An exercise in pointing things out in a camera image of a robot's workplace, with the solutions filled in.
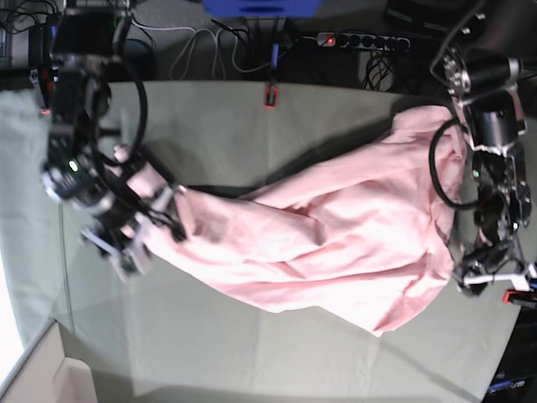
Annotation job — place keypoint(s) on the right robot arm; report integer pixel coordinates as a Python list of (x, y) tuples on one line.
[(87, 41)]

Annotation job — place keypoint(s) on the white cardboard box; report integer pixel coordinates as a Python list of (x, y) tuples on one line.
[(44, 373)]

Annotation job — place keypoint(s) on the blue plastic box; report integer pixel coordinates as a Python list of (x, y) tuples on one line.
[(261, 8)]

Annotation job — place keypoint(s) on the black power strip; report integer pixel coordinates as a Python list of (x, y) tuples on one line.
[(363, 42)]

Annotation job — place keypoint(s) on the black round stool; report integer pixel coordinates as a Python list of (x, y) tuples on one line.
[(140, 57)]

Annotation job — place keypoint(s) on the red black clamp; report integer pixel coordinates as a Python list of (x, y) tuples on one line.
[(522, 298), (270, 93), (41, 74)]

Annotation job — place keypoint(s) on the pink t-shirt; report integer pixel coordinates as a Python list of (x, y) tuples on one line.
[(362, 235)]

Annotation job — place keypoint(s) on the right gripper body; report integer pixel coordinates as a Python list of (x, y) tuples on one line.
[(111, 211)]

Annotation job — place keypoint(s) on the red black clamp left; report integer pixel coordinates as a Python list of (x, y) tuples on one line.
[(41, 74)]

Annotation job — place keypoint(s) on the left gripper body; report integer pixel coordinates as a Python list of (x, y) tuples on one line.
[(487, 264)]

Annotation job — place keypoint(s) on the red black clamp right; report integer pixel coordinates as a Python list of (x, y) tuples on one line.
[(522, 298)]

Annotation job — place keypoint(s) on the red black clamp middle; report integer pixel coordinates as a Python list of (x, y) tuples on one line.
[(270, 93)]

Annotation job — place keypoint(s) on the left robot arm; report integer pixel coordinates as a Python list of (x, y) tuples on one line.
[(480, 62)]

